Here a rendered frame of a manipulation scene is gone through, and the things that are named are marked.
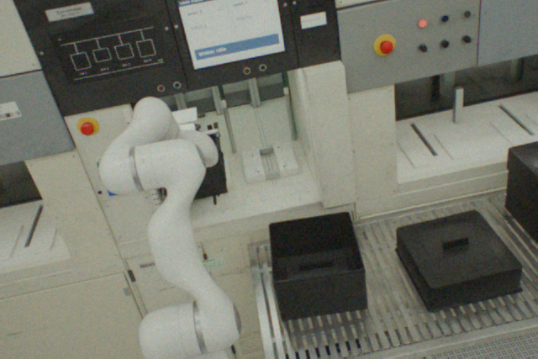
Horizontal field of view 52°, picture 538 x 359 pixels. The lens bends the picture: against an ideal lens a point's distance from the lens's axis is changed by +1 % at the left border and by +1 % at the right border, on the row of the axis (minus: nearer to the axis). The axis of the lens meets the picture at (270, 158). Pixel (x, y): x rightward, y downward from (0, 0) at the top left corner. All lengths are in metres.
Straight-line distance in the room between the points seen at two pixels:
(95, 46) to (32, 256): 0.90
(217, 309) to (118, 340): 1.20
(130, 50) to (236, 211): 0.72
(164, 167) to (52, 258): 1.07
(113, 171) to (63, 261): 1.00
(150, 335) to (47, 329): 1.14
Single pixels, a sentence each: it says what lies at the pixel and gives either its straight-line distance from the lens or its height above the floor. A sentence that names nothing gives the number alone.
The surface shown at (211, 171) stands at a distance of 1.87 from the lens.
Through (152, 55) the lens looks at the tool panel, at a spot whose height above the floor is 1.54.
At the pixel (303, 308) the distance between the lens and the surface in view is 1.74.
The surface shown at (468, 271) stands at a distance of 1.75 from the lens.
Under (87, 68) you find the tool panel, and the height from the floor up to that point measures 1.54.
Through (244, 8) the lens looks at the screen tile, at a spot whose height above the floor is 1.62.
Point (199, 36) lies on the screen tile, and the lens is 1.66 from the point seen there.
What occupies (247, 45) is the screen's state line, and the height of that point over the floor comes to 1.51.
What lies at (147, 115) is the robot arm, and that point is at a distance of 1.27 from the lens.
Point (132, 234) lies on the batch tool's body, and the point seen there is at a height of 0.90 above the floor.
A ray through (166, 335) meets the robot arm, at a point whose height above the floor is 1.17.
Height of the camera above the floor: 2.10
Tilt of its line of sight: 33 degrees down
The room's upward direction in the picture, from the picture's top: 11 degrees counter-clockwise
